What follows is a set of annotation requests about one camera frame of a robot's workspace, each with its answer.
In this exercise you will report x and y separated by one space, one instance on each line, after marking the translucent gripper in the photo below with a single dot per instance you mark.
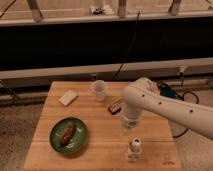
129 123

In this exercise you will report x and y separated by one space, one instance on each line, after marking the small clear bottle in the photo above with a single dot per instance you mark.
134 150

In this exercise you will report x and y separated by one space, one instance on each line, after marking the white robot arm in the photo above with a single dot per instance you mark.
139 96

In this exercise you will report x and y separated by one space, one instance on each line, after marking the brown chocolate bar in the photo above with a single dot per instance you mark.
115 107

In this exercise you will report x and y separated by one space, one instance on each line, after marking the clear plastic cup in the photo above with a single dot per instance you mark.
99 89

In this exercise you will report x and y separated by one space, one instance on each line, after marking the blue object on floor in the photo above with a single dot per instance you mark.
167 92

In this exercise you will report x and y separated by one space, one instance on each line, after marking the green plate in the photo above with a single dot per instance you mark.
77 141

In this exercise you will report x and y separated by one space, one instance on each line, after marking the brown sausage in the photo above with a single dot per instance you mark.
68 134

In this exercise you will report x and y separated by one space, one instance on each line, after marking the white sponge block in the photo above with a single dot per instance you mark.
68 97

